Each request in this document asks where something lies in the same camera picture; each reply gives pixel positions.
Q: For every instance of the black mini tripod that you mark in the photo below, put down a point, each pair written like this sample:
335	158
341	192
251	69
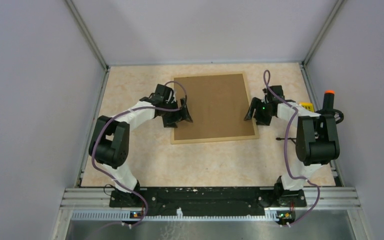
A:
292	139

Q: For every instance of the light wooden picture frame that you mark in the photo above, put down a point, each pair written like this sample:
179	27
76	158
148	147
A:
212	140

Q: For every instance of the brown backing board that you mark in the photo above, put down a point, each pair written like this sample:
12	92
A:
215	106

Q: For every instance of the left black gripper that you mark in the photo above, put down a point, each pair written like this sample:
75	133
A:
179	115

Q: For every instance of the yellow grid block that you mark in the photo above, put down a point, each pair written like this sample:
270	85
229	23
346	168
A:
308	106

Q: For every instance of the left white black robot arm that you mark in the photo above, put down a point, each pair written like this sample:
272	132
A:
109	145

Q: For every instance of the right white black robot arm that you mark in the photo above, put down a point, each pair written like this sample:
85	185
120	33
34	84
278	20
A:
316	141

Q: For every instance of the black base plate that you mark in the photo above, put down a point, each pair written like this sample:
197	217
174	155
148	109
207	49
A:
209	201

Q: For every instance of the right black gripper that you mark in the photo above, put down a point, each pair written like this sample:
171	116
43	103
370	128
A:
255	104

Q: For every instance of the black microphone orange tip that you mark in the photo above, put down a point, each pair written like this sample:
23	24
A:
328	107

